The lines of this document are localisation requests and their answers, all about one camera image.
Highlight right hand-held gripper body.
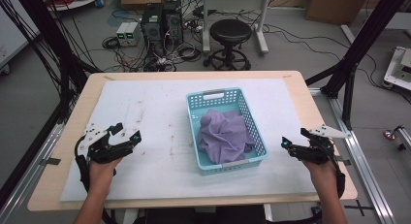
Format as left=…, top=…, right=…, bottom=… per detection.
left=292, top=124, right=352, bottom=165

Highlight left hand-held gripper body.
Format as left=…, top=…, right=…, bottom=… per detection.
left=79, top=122, right=135, bottom=164

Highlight purple shorts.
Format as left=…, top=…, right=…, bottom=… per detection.
left=197, top=109, right=256, bottom=165

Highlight light blue plastic basket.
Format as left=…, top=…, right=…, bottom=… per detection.
left=185, top=86, right=269, bottom=176

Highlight person's left hand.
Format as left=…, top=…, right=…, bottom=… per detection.
left=88, top=158, right=122, bottom=191

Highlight person's right hand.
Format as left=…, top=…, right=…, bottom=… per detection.
left=301, top=160, right=340, bottom=194

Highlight black tape strip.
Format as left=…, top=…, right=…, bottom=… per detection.
left=39, top=157, right=62, bottom=167
left=333, top=155, right=352, bottom=167

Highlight white foam mat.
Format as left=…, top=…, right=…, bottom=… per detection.
left=59, top=78, right=319, bottom=203

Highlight black tape cross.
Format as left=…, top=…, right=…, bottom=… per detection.
left=343, top=199, right=374, bottom=217

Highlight metal stand with red wheel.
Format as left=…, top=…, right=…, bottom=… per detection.
left=382, top=125, right=411, bottom=151

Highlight white power supply unit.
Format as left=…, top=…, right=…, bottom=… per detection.
left=115, top=21, right=130, bottom=48
left=125, top=21, right=141, bottom=47

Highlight black computer tower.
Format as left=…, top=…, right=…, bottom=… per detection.
left=162, top=0, right=184, bottom=46
left=141, top=3, right=164, bottom=43

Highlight white metal device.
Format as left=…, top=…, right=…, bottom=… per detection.
left=382, top=46, right=411, bottom=91

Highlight black round stool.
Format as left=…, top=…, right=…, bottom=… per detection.
left=203, top=18, right=253, bottom=72

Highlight large cardboard box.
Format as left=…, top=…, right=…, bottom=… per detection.
left=304, top=0, right=372, bottom=26

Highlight round white table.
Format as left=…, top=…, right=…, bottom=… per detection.
left=45, top=0, right=106, bottom=12

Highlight white panel cart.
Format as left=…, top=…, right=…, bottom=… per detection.
left=0, top=0, right=41, bottom=77

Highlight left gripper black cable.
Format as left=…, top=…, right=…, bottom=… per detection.
left=74, top=135, right=92, bottom=193

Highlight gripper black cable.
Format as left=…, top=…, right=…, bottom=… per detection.
left=74, top=135, right=92, bottom=193
left=324, top=143, right=347, bottom=199

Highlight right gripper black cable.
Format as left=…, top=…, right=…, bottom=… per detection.
left=324, top=143, right=347, bottom=199

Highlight aluminium rail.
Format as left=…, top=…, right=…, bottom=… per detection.
left=0, top=121, right=66, bottom=224
left=308, top=87, right=398, bottom=224

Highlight tangle of floor cables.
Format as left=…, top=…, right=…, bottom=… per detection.
left=101, top=4, right=207, bottom=73

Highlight long black floor cable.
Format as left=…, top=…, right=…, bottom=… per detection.
left=263, top=21, right=411, bottom=106

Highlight white desk frame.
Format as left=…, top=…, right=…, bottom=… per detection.
left=193, top=0, right=299, bottom=55

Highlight black frame post with cables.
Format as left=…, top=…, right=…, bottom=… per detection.
left=13, top=0, right=101, bottom=121

